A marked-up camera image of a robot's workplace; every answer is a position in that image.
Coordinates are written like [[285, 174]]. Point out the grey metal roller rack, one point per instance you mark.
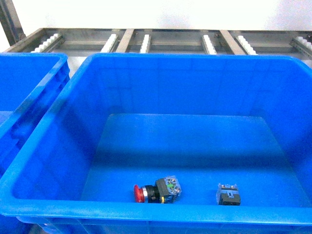
[[79, 43]]

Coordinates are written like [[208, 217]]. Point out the red mushroom push button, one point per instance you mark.
[[165, 190]]

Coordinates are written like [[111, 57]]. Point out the yellow mushroom push button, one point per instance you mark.
[[228, 195]]

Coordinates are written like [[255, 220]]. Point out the blue centre storage bin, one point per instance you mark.
[[130, 119]]

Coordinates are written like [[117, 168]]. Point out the blue storage bin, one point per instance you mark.
[[29, 84], [130, 119]]

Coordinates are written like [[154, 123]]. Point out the blue left storage bin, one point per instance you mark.
[[29, 84]]

